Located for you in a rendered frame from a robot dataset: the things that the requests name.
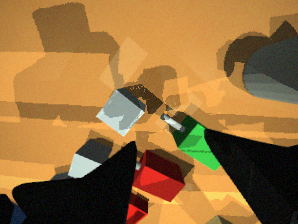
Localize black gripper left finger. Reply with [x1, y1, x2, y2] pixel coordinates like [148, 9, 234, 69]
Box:
[12, 141, 137, 224]

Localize blue rectangular box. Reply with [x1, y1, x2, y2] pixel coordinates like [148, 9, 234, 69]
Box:
[10, 203, 26, 224]

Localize red block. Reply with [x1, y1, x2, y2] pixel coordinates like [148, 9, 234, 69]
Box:
[132, 150, 185, 202]

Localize red tray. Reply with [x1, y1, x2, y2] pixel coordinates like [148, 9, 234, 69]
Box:
[126, 192, 148, 224]

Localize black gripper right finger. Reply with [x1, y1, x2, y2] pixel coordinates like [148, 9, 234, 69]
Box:
[204, 129, 298, 224]

